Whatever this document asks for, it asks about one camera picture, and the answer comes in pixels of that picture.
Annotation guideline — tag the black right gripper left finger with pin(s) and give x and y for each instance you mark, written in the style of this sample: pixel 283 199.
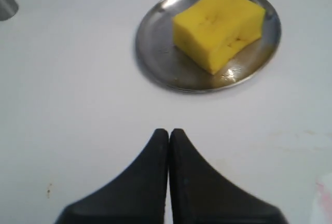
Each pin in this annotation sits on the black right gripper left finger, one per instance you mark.
pixel 137 195

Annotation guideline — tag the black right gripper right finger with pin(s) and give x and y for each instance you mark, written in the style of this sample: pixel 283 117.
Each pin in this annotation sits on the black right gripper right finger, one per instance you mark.
pixel 200 194

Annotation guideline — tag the yellow sponge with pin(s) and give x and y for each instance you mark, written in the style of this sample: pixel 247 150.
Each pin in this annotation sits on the yellow sponge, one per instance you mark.
pixel 212 32

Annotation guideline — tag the white pink cloth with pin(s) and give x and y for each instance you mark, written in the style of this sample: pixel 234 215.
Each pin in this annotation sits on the white pink cloth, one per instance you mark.
pixel 321 208

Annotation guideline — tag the round steel plate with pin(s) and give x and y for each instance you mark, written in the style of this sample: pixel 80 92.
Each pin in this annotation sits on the round steel plate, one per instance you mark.
pixel 165 65

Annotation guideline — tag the steel cup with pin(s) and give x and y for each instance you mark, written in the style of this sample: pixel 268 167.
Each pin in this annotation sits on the steel cup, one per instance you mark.
pixel 8 9

